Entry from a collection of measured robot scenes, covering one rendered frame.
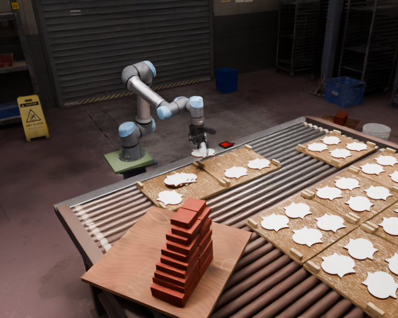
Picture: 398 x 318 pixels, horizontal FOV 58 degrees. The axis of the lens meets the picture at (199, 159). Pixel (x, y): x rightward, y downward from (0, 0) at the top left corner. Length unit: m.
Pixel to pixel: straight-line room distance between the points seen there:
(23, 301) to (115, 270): 1.62
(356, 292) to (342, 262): 0.15
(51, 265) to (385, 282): 2.42
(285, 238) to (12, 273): 2.23
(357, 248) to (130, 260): 0.97
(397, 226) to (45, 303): 2.29
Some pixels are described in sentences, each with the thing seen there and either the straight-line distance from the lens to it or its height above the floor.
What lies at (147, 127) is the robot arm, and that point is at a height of 1.10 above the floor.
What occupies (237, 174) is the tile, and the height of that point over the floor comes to 0.95.
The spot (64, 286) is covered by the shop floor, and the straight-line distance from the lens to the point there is 2.98.
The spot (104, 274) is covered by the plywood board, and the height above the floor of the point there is 1.04.
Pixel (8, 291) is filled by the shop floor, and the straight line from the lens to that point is 3.12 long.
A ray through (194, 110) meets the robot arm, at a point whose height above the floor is 1.35.
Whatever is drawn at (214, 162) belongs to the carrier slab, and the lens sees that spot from 2.31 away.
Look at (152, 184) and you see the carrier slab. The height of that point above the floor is 0.94.
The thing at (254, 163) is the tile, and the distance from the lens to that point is 2.28.
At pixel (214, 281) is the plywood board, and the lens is 1.36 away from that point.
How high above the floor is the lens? 2.03
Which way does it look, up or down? 28 degrees down
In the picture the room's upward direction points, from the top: 2 degrees counter-clockwise
